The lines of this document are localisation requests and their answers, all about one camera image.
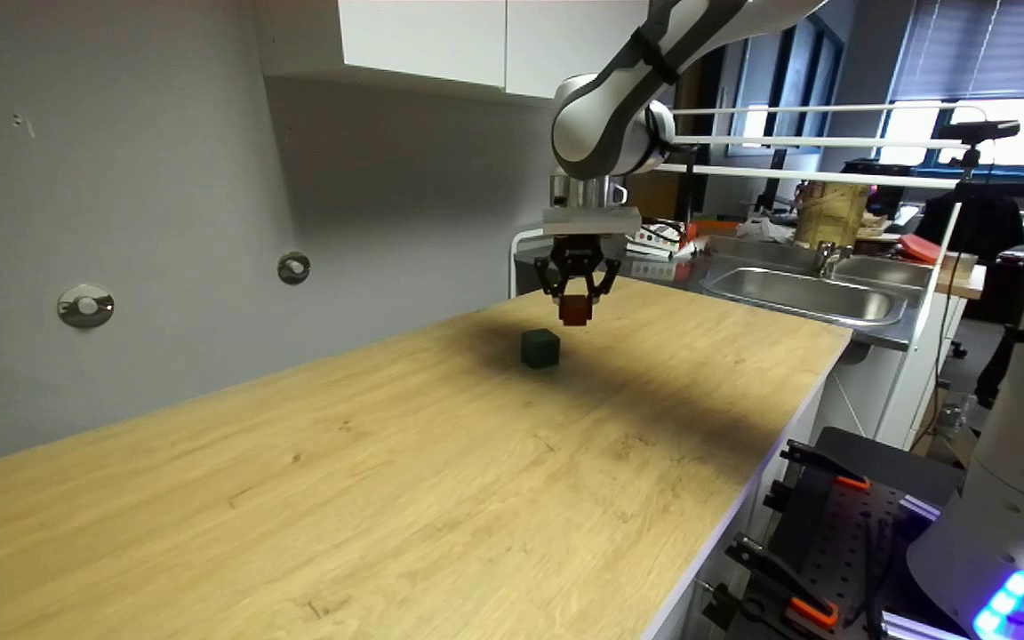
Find orange block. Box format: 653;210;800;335
554;290;597;332

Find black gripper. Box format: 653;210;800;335
536;230;623;319

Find black camera on tripod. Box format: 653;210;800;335
933;115;1024;169

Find white wall cabinet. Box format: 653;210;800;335
260;0;653;104

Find stainless steel sink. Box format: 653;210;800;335
702;258;919;335

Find black office chair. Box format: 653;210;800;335
914;178;1024;268

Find black orange clamp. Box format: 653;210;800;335
702;529;845;636
774;438;874;497

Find red object on counter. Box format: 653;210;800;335
898;230;947;268

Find white metal frame rail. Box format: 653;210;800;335
652;99;967;193

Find green block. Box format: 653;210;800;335
519;326;565;371

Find white box with red print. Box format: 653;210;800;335
626;222;710;286

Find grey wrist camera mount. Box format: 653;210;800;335
541;203;647;241

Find round grey wall socket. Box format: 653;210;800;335
274;249;313;287
54;281;122;335

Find black perforated board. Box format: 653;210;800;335
757;423;967;640

